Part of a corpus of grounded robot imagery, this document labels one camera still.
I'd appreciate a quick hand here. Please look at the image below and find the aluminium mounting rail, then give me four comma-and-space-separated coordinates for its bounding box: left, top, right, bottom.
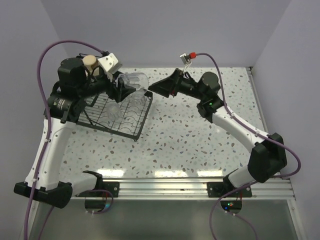
103, 177, 295, 200

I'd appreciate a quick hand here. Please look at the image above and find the clear plastic cup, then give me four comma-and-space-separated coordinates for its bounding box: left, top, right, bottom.
106, 102, 123, 122
118, 72, 149, 90
129, 89, 146, 108

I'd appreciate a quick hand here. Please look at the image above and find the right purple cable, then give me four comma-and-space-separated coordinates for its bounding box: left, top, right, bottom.
194, 51, 303, 240

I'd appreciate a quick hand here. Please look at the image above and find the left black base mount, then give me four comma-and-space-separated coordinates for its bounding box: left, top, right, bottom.
76, 181, 120, 198

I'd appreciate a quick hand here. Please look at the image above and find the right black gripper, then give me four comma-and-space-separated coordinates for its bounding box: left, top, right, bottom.
148, 69, 206, 101

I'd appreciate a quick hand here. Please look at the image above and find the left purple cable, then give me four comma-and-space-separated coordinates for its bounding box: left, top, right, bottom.
23, 40, 115, 240

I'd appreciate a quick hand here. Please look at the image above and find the purple cable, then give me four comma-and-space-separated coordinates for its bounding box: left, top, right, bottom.
194, 51, 303, 240
23, 40, 115, 240

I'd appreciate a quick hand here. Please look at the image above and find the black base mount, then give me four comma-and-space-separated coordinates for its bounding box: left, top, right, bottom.
206, 181, 253, 198
76, 181, 120, 198

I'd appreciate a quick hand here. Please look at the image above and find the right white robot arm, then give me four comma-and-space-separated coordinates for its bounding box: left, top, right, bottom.
148, 68, 287, 197

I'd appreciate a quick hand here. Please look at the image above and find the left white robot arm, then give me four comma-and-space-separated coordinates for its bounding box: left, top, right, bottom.
13, 53, 136, 209

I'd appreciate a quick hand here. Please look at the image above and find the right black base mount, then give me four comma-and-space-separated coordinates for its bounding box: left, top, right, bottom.
206, 181, 253, 198

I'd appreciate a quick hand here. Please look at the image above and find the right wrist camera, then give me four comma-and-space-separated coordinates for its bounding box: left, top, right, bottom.
179, 52, 197, 72

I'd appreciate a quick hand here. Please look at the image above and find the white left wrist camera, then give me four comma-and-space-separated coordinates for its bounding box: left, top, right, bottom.
97, 53, 122, 74

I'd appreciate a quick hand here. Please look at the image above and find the black wire dish rack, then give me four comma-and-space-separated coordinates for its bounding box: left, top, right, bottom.
51, 52, 154, 143

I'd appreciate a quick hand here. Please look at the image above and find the beige cup far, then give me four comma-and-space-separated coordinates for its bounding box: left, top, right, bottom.
82, 55, 100, 77

